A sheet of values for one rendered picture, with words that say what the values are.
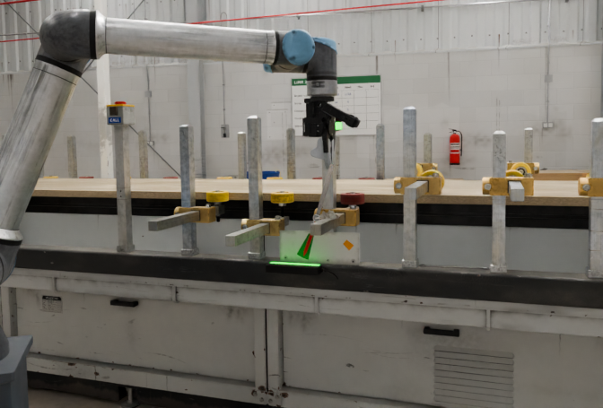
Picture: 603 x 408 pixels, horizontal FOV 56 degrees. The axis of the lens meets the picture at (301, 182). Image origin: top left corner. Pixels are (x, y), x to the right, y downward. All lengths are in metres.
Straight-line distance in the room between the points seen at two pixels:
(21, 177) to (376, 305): 1.06
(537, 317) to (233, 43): 1.13
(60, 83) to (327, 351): 1.28
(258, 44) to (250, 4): 8.11
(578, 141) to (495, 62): 1.63
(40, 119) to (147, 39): 0.34
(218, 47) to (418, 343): 1.21
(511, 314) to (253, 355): 0.99
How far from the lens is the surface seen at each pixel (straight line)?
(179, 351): 2.42
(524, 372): 2.08
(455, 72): 8.94
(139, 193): 2.30
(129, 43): 1.45
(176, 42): 1.45
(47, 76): 1.57
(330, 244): 1.77
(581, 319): 1.79
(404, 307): 1.80
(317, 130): 1.67
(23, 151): 1.57
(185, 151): 1.95
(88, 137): 10.64
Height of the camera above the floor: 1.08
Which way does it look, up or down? 4 degrees down
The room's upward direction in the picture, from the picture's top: 1 degrees counter-clockwise
